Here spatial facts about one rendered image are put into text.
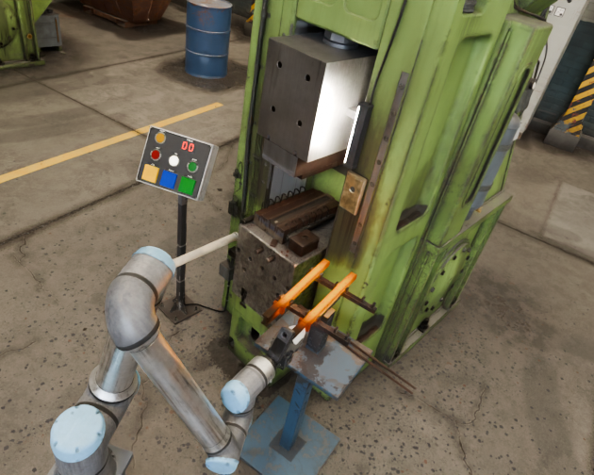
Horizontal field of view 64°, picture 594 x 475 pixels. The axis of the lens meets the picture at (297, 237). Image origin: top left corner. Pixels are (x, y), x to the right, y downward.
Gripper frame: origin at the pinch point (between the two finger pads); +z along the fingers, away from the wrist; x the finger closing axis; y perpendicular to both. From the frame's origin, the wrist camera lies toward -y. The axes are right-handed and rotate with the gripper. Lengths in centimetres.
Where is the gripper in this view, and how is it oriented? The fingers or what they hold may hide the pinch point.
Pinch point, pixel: (301, 327)
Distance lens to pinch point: 168.1
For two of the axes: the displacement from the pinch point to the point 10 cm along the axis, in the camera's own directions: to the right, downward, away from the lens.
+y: -1.6, 7.9, 5.9
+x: 8.1, 4.5, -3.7
